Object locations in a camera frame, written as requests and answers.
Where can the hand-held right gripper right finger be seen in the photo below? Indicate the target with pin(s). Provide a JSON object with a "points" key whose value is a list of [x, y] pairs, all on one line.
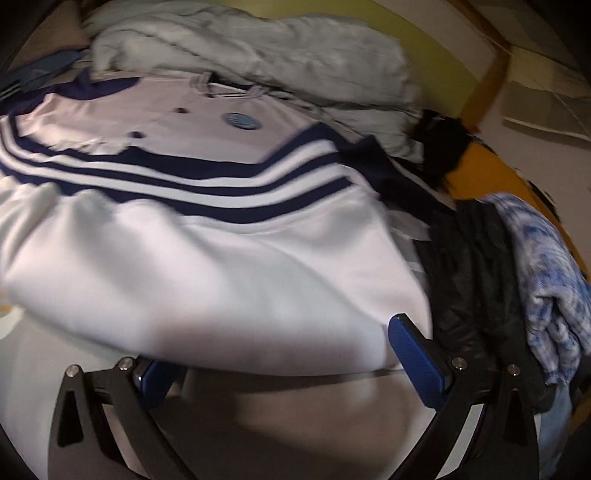
{"points": [[415, 360]]}

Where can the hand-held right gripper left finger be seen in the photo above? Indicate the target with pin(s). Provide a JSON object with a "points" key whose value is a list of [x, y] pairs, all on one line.
{"points": [[154, 379]]}

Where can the white navy striped jacket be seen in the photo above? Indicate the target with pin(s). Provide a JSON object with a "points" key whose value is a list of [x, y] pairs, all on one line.
{"points": [[207, 258]]}

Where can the black puffer jacket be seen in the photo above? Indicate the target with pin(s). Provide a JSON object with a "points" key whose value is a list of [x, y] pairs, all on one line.
{"points": [[471, 277]]}

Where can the grey printed bed sheet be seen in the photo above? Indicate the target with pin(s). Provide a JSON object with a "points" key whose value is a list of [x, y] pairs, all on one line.
{"points": [[277, 415]]}

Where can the blue plaid shirt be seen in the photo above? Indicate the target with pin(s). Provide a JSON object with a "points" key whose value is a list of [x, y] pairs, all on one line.
{"points": [[545, 277]]}

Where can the light blue jeans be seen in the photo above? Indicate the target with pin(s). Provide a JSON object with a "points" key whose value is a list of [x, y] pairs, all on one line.
{"points": [[554, 429]]}

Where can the black cloth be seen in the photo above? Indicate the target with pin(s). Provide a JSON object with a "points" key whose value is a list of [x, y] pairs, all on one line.
{"points": [[443, 138]]}

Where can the pale grey leaf-print duvet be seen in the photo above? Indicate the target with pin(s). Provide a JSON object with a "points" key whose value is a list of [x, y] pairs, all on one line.
{"points": [[254, 50]]}

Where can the wooden bed frame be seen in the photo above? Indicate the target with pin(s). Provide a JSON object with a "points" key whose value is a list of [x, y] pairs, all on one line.
{"points": [[489, 83]]}

